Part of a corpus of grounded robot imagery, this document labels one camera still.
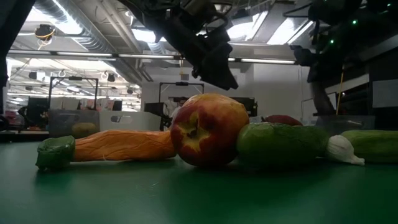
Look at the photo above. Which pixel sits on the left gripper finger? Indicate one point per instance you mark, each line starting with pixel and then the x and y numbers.
pixel 225 68
pixel 206 68

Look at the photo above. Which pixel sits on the dark grey translucent bin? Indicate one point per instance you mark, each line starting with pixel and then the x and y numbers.
pixel 60 123
pixel 345 123

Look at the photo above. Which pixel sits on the green cucumber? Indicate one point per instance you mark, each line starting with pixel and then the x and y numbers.
pixel 280 144
pixel 373 146

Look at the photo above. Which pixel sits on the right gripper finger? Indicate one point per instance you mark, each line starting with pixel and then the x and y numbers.
pixel 321 98
pixel 304 56

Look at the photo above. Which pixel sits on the person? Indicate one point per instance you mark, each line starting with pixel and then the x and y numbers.
pixel 178 104

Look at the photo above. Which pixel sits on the white board black frame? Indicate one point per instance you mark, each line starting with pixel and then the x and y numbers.
pixel 306 107

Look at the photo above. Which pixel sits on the long spiral air duct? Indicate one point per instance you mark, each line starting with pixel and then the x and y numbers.
pixel 77 25

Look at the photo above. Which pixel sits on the clear plastic bin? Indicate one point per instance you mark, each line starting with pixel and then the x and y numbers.
pixel 255 119

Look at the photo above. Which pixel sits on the black monitor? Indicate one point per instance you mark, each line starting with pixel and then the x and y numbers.
pixel 154 109
pixel 35 112

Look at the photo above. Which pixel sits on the orange carrot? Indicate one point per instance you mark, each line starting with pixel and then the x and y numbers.
pixel 124 145

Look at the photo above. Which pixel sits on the yellow lemon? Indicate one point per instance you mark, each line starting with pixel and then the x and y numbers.
pixel 84 129

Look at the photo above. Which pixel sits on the grey wall vent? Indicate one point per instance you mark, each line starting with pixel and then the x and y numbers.
pixel 184 76

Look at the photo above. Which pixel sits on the black robot station frame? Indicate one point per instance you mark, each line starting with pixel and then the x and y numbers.
pixel 182 83
pixel 73 78

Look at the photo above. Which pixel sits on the small green pepper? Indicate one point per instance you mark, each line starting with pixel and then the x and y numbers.
pixel 56 153

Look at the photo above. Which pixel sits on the green table mat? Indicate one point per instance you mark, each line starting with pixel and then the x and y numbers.
pixel 199 196

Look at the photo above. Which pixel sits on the small white garlic bulb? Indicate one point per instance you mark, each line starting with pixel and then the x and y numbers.
pixel 342 150

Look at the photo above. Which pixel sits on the white plastic bin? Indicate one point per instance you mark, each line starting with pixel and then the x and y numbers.
pixel 136 122

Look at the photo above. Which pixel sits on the black cabinet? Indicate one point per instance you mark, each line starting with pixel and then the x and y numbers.
pixel 251 105

